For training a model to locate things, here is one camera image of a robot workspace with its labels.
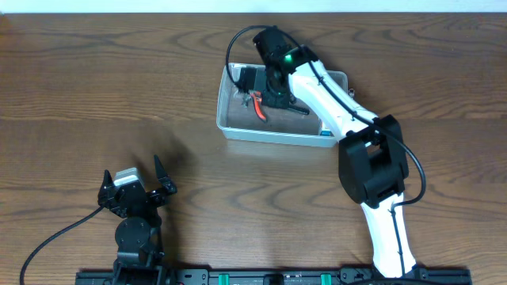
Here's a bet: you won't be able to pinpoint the small black claw hammer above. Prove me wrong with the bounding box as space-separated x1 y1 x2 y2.
242 90 310 116

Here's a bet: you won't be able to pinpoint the orange black cutting pliers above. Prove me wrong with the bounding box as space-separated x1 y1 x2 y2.
249 91 267 123

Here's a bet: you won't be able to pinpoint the clear plastic container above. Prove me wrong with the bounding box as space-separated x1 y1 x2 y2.
216 63 337 147

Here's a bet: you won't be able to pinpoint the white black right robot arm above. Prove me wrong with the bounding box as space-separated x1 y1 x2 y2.
253 27 416 278

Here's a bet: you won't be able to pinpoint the blue white screwdriver box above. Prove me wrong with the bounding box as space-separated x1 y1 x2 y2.
319 128 333 137

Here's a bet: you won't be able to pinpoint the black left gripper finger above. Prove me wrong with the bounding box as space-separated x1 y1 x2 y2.
101 169 114 188
154 154 177 195

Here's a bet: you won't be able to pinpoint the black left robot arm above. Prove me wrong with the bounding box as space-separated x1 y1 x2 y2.
97 155 177 284

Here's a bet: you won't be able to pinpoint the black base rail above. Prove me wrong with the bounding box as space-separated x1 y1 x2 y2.
74 267 472 285

